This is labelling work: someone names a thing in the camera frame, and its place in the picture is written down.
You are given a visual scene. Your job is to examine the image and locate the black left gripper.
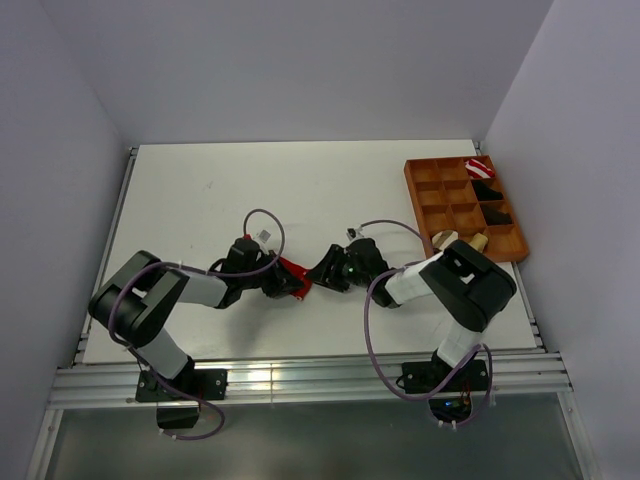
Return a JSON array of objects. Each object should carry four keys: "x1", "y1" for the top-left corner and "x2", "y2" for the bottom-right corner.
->
[{"x1": 240, "y1": 250, "x2": 304, "y2": 298}]

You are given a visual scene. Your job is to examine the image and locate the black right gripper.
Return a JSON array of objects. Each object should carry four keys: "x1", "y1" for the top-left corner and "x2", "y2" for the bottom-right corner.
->
[{"x1": 304, "y1": 244, "x2": 372, "y2": 292}]

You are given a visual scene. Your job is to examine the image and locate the red sock with white pattern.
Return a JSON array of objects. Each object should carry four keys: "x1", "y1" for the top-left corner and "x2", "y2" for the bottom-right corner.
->
[{"x1": 279, "y1": 257, "x2": 312, "y2": 301}]

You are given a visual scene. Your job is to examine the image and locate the brown striped sock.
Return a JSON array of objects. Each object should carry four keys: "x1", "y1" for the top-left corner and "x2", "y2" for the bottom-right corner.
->
[{"x1": 431, "y1": 229, "x2": 459, "y2": 252}]

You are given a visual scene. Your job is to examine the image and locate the yellow sock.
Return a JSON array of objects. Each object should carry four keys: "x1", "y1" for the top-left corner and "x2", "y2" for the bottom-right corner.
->
[{"x1": 469, "y1": 233, "x2": 489, "y2": 253}]

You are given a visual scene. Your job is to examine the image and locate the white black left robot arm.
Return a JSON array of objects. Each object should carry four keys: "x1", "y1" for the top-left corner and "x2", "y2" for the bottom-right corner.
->
[{"x1": 88, "y1": 235, "x2": 306, "y2": 399}]

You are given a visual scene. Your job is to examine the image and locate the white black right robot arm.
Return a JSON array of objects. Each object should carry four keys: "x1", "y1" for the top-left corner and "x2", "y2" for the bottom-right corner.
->
[{"x1": 306, "y1": 237, "x2": 517, "y2": 390}]

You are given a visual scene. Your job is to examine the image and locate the wooden compartment tray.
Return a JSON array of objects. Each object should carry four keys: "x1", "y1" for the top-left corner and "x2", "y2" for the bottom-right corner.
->
[{"x1": 404, "y1": 155, "x2": 529, "y2": 263}]

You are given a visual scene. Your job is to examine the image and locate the dark brown rolled sock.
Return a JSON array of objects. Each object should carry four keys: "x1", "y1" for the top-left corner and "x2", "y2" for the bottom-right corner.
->
[{"x1": 480, "y1": 201, "x2": 513, "y2": 226}]

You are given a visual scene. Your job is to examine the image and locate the black rolled sock upper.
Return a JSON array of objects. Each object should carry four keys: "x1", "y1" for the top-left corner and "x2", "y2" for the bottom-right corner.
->
[{"x1": 471, "y1": 180, "x2": 504, "y2": 202}]

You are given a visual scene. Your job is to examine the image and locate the red white striped rolled sock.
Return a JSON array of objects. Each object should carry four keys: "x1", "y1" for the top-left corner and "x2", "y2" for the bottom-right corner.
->
[{"x1": 464, "y1": 158, "x2": 495, "y2": 179}]

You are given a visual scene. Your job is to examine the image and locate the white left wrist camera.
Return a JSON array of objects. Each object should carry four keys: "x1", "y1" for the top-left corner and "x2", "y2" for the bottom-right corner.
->
[{"x1": 256, "y1": 230, "x2": 271, "y2": 244}]

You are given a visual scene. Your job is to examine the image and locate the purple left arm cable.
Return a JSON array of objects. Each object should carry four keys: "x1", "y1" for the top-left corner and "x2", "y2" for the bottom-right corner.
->
[{"x1": 107, "y1": 208, "x2": 286, "y2": 441}]

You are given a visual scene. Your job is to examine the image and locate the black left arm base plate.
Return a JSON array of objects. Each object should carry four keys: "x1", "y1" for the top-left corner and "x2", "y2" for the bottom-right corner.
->
[{"x1": 135, "y1": 369, "x2": 227, "y2": 403}]

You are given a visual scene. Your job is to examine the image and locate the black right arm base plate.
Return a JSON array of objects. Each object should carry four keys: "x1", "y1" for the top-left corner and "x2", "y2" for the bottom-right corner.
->
[{"x1": 396, "y1": 357, "x2": 490, "y2": 395}]

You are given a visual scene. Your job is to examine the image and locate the aluminium frame rail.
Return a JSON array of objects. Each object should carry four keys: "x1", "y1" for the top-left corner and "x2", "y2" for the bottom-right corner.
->
[{"x1": 46, "y1": 351, "x2": 573, "y2": 410}]

